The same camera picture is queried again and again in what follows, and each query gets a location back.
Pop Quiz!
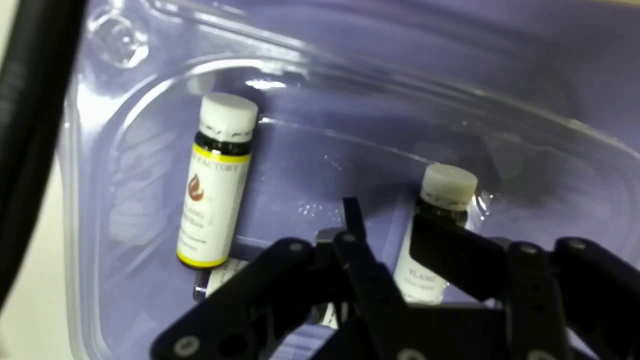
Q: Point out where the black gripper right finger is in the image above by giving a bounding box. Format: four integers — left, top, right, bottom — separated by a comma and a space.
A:
407, 212, 640, 360

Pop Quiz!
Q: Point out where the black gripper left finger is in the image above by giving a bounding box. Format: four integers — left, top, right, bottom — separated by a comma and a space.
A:
148, 196, 416, 360

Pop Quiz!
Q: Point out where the small white-capped bottle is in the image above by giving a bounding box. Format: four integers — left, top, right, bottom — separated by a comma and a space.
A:
392, 160, 480, 308

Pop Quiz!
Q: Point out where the white-capped bottle yellow label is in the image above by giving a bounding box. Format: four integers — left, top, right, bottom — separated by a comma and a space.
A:
174, 90, 259, 271

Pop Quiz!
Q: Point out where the clear plastic container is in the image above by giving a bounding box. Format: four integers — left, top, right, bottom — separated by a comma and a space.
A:
62, 0, 640, 360

